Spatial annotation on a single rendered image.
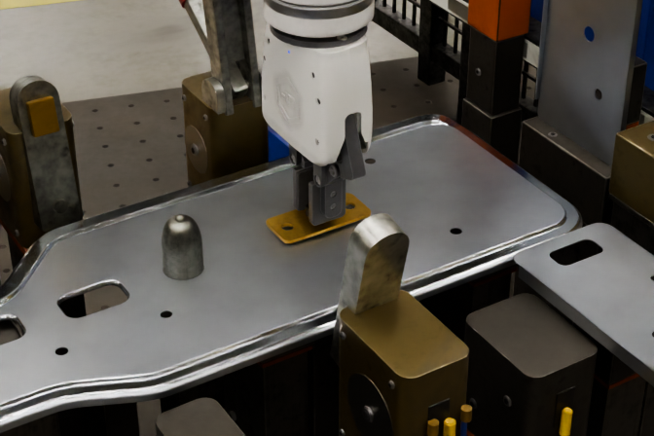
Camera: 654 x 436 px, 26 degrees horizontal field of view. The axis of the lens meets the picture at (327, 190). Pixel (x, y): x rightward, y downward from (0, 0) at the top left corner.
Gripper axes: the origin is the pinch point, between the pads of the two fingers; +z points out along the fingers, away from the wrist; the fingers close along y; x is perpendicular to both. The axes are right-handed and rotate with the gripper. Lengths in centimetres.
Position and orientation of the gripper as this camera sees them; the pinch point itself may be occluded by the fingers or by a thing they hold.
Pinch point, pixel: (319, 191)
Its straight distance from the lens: 116.2
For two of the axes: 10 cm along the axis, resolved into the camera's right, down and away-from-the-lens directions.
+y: 5.2, 4.6, -7.2
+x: 8.5, -2.8, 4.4
